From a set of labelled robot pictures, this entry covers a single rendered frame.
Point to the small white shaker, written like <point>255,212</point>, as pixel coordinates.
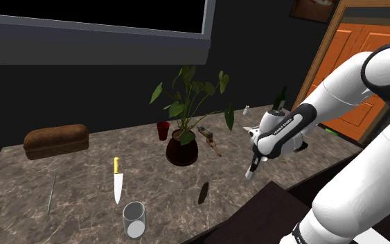
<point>246,110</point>

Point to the orange wooden door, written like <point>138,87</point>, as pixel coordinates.
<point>353,44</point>

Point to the brown wall picture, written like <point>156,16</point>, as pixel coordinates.
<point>311,9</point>

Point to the clear drinking glass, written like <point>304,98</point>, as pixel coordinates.
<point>134,219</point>

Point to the grey framed window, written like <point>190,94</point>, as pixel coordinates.
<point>90,44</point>

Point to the green plant in dark pot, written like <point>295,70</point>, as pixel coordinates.
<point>182,152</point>

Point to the brown bread loaf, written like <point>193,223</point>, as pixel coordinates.
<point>56,140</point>

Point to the dark green bottle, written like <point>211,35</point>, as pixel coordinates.
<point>280,99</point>

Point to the dark robot stand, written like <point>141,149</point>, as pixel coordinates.
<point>265,216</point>

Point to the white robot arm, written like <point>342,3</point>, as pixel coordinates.
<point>356,189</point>

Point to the thin grey metal utensil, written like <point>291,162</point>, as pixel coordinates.
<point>51,192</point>

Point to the red cup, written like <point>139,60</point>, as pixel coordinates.
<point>163,131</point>

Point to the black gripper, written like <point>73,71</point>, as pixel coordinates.
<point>255,163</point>

